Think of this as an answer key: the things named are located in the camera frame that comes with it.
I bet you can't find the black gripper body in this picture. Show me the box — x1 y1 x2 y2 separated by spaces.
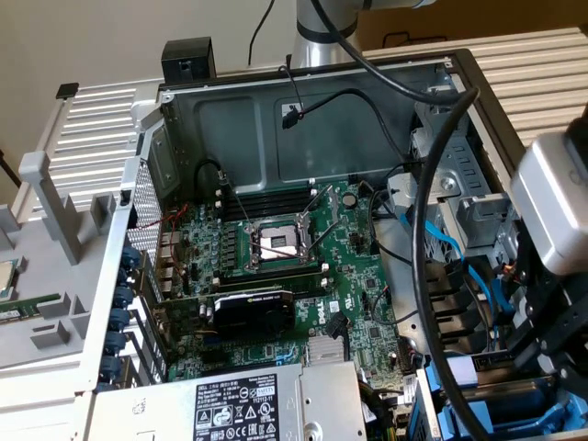
508 215 588 391

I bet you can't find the red yellow black power wire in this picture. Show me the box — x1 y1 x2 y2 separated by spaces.
500 261 529 282

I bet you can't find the hard disk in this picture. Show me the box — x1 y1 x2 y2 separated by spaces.
424 351 560 414

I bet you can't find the blue SATA wire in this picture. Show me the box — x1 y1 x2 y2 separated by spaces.
398 206 515 341

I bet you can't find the blue disk carrier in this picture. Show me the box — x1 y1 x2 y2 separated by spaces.
435 398 588 437

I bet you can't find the black fan shroud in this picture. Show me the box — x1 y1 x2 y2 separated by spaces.
415 259 488 355

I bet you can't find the grey metal drive cage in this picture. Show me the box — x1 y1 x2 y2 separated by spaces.
385 85 529 252

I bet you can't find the green motherboard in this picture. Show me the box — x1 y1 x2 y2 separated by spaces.
155 178 417 408

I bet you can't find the silver finned heat sink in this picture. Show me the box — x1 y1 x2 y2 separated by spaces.
306 334 345 367

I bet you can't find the silver power supply with label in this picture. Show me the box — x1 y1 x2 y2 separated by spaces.
85 360 368 441

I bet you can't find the thin metal locking lever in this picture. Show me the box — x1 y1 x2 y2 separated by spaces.
218 170 253 227
308 211 342 256

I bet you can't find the silver socket cover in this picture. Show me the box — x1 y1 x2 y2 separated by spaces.
298 183 342 231

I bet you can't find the black RAM slot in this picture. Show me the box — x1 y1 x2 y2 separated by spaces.
215 177 319 203
213 262 330 284
215 188 319 217
215 276 330 298

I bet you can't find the CPU socket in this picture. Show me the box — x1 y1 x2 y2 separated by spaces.
245 215 319 273

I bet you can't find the black graphics card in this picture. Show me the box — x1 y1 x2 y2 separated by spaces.
153 288 296 342

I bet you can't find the open PC case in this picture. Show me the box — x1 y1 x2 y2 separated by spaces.
73 48 588 441

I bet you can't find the black plastic block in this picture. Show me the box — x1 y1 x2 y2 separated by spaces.
161 39 217 86

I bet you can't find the grey plastic parts rack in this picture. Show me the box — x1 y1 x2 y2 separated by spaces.
0 151 121 380

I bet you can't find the green RAM stick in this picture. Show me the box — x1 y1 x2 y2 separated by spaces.
0 294 62 326

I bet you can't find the silver CPU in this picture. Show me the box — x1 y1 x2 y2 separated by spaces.
0 258 25 304

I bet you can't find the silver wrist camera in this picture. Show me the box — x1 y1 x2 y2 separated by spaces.
509 132 588 277

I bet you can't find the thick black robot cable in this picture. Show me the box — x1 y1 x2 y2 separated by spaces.
311 0 495 441

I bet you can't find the black curved wire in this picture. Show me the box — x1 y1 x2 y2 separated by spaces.
367 181 422 270

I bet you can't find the black angled plug wire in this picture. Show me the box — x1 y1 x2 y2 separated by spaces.
324 311 346 364

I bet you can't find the black wire with black connector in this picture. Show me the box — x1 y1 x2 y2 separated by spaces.
280 87 414 166

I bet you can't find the thin black wire red mark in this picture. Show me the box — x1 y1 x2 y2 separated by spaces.
278 53 305 119

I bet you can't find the black wire loop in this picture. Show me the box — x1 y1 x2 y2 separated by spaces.
193 157 231 194

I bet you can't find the thin black dangling cable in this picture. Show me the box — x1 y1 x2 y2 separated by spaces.
246 0 277 66

